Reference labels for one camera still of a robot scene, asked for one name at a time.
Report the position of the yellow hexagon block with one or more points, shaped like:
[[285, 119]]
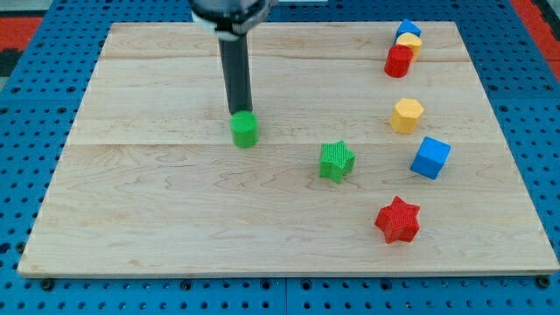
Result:
[[406, 115]]

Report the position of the yellow pentagon block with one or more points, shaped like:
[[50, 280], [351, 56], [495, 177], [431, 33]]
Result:
[[412, 41]]

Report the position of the wooden board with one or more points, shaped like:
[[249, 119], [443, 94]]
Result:
[[150, 185]]

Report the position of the red cylinder block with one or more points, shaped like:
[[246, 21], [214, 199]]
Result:
[[398, 61]]

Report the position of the blue triangle block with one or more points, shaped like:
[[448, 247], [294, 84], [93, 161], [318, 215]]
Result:
[[407, 26]]

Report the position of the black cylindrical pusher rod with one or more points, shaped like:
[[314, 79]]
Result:
[[234, 55]]

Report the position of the red star block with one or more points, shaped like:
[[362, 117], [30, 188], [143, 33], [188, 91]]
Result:
[[398, 221]]

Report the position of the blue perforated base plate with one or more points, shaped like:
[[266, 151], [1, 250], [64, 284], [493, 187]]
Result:
[[42, 95]]

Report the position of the green star block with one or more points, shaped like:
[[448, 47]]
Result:
[[336, 161]]

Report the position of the blue cube block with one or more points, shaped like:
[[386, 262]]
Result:
[[431, 157]]

